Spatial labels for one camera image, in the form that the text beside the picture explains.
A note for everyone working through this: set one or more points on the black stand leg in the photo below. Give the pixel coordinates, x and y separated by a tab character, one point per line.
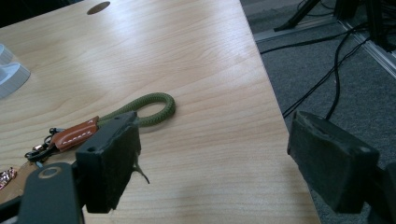
295	15

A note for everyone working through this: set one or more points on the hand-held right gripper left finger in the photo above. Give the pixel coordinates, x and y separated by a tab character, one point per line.
106	168

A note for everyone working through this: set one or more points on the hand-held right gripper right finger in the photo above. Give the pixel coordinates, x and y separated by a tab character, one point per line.
333	161

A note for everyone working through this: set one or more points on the copper foil wrapper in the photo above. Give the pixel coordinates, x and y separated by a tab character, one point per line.
7	178

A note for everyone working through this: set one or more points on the white plastic holder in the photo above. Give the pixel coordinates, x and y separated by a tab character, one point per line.
9	73

